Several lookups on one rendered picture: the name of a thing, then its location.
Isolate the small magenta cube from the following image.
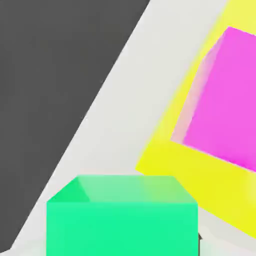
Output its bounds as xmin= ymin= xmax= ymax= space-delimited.
xmin=170 ymin=25 xmax=256 ymax=173

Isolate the large yellow box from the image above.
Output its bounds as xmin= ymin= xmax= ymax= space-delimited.
xmin=135 ymin=0 xmax=256 ymax=239

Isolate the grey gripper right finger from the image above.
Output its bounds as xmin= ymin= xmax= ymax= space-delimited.
xmin=197 ymin=232 xmax=223 ymax=256

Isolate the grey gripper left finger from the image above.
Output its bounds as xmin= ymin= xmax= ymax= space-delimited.
xmin=23 ymin=238 xmax=47 ymax=256

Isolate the small green cube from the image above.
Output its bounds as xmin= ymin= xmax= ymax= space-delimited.
xmin=46 ymin=174 xmax=199 ymax=256

